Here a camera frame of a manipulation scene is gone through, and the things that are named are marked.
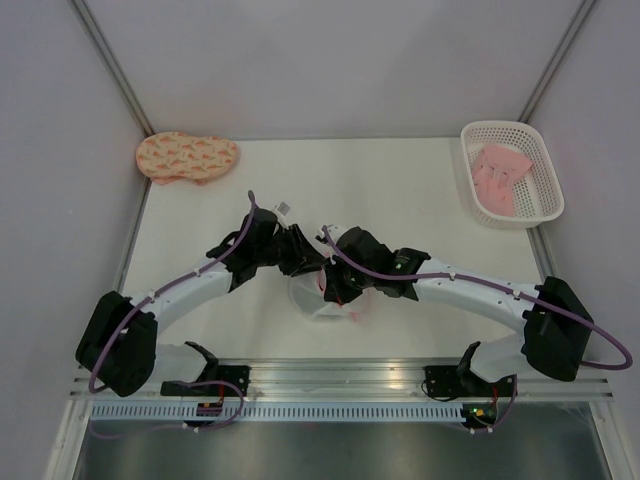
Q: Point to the pink garment in basket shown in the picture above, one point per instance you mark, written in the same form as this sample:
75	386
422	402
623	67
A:
495	173

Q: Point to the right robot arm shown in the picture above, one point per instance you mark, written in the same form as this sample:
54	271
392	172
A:
549	326

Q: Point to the white mesh laundry bag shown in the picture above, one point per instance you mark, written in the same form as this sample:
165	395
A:
306	294

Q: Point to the left aluminium frame post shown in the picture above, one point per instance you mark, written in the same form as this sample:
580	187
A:
84	14

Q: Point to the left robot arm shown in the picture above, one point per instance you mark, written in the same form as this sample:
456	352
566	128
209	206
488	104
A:
120	347

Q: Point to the carrot print fabric pouch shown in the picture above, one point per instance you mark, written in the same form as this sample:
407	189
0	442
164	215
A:
172	156

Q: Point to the aluminium mounting rail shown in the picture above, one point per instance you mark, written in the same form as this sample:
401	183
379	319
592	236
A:
389	380

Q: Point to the white plastic basket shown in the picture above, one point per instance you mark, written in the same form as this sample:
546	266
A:
537	197

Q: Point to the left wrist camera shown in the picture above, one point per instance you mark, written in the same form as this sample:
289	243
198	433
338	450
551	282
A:
282	209

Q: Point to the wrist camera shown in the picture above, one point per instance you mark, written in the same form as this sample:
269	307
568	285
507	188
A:
282	209
328	233

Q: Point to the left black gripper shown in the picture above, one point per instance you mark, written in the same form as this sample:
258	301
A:
304	257

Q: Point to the aluminium frame post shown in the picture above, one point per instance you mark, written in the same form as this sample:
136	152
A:
576	25
84	14

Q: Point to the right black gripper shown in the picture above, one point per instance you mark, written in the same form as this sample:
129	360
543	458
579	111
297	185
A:
335	291

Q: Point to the right aluminium frame post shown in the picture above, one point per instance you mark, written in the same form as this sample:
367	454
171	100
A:
576	25

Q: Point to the white slotted cable duct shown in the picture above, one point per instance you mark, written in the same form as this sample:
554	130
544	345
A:
283	411

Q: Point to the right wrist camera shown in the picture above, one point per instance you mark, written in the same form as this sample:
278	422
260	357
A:
328	233

